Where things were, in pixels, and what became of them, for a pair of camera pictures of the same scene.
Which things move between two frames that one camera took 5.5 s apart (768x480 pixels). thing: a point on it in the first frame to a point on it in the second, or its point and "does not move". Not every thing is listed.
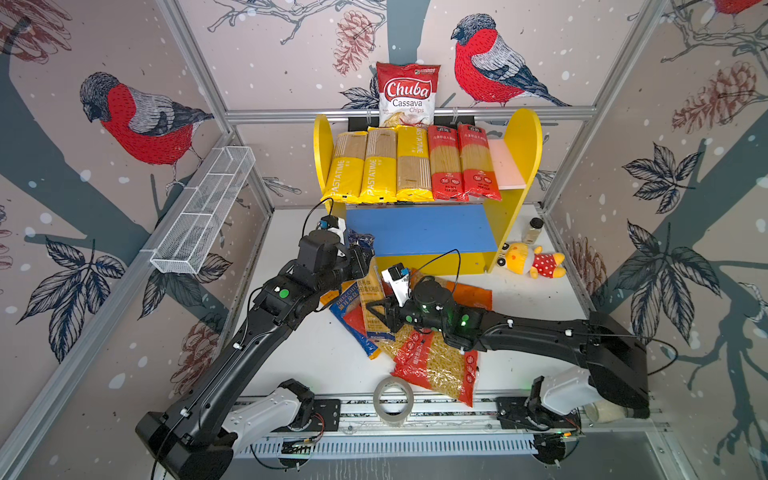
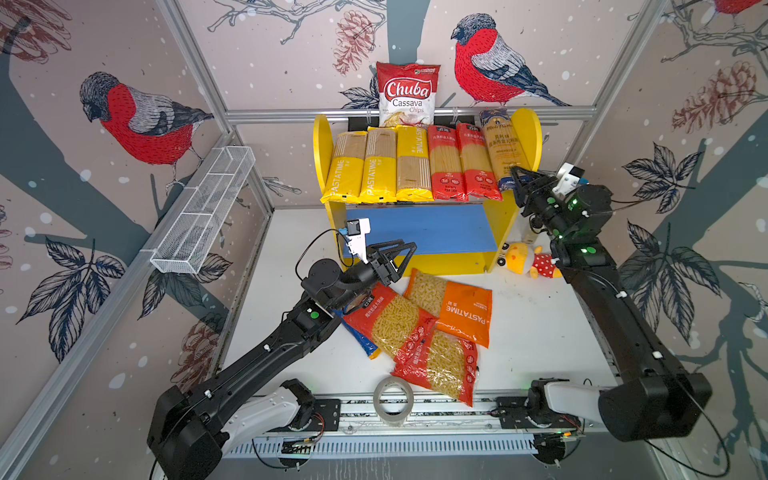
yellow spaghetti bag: (413, 165) does not move
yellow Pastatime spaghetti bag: (345, 182) does not move
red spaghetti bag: (479, 180) does not move
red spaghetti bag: (446, 174) does not move
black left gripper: (359, 264) to (385, 271)
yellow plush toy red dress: (524, 260) does not move
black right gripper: (393, 312) to (523, 198)
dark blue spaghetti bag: (370, 289) to (504, 149)
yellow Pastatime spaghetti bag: (380, 177) does not move
